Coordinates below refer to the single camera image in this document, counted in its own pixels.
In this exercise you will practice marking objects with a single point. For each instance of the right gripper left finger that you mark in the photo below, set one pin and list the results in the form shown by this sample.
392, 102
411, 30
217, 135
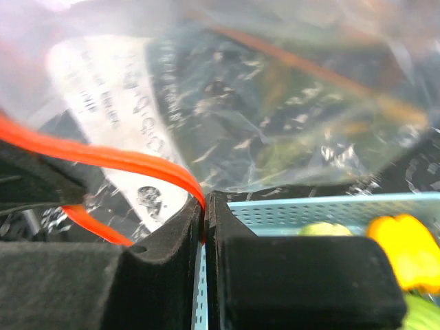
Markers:
149, 285

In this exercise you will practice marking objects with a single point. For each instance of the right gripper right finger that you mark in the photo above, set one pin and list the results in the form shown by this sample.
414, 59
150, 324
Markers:
298, 282

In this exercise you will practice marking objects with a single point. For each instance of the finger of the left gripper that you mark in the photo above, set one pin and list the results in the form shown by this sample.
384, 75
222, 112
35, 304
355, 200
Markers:
28, 181

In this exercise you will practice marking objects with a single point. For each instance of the clear zip top bag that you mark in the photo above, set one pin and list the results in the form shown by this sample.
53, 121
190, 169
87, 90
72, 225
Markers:
257, 99

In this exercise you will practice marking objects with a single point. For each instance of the green cabbage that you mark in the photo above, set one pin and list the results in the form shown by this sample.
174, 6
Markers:
421, 314
324, 229

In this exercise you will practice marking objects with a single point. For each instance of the light blue plastic basket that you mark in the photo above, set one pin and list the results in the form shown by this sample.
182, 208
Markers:
287, 217

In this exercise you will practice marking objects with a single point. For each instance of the orange bell pepper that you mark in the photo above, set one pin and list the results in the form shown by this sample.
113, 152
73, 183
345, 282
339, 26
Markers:
411, 250

